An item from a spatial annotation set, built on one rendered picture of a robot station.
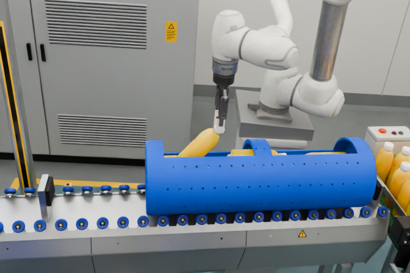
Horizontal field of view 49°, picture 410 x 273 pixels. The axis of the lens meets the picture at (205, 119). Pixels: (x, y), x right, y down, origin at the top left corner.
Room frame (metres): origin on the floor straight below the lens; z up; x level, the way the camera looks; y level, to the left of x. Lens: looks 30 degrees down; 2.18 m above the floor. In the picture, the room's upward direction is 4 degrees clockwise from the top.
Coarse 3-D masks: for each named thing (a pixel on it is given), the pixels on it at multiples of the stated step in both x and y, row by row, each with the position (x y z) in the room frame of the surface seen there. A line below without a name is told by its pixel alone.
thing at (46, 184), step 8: (48, 176) 1.35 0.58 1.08; (40, 184) 1.29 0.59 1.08; (48, 184) 1.30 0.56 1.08; (40, 192) 1.26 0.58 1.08; (48, 192) 1.27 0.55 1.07; (40, 200) 1.25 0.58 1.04; (48, 200) 1.27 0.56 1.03; (40, 208) 1.25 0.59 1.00; (48, 208) 1.28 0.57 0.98; (48, 216) 1.27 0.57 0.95
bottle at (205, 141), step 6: (204, 132) 1.41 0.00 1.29; (210, 132) 1.40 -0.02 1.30; (198, 138) 1.40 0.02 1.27; (204, 138) 1.39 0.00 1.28; (210, 138) 1.39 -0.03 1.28; (216, 138) 1.39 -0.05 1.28; (192, 144) 1.40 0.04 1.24; (198, 144) 1.38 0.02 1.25; (204, 144) 1.38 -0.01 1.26; (210, 144) 1.38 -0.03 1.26; (186, 150) 1.39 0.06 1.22; (192, 150) 1.38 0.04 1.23; (198, 150) 1.38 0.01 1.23; (204, 150) 1.38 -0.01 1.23; (180, 156) 1.39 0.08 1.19; (186, 156) 1.38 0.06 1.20; (192, 156) 1.37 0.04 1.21; (198, 156) 1.37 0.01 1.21
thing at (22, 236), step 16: (176, 224) 1.29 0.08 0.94; (208, 224) 1.31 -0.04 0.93; (224, 224) 1.31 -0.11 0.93; (240, 224) 1.32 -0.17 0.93; (256, 224) 1.33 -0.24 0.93; (272, 224) 1.34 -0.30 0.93; (288, 224) 1.35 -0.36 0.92; (304, 224) 1.36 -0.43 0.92; (320, 224) 1.37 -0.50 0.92; (336, 224) 1.38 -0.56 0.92; (352, 224) 1.39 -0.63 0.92; (368, 224) 1.40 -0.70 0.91; (0, 240) 1.16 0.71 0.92; (16, 240) 1.17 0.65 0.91
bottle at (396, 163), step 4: (400, 152) 1.70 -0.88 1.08; (396, 156) 1.69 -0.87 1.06; (400, 156) 1.67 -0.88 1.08; (404, 156) 1.67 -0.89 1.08; (408, 156) 1.67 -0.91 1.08; (396, 160) 1.67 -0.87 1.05; (400, 160) 1.66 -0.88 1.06; (404, 160) 1.65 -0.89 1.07; (408, 160) 1.66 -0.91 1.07; (392, 164) 1.69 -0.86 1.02; (396, 164) 1.67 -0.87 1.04; (400, 164) 1.65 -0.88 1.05; (392, 168) 1.68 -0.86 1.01; (396, 168) 1.66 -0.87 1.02; (392, 172) 1.67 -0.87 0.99; (388, 176) 1.69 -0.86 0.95; (388, 180) 1.68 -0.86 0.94; (388, 184) 1.67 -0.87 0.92
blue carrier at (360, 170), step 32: (160, 160) 1.31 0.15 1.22; (192, 160) 1.33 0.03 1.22; (224, 160) 1.35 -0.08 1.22; (256, 160) 1.36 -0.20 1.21; (288, 160) 1.38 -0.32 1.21; (320, 160) 1.40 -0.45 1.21; (352, 160) 1.42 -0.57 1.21; (160, 192) 1.24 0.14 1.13; (192, 192) 1.26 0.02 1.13; (224, 192) 1.28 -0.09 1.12; (256, 192) 1.30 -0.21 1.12; (288, 192) 1.32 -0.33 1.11; (320, 192) 1.34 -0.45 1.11; (352, 192) 1.36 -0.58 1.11
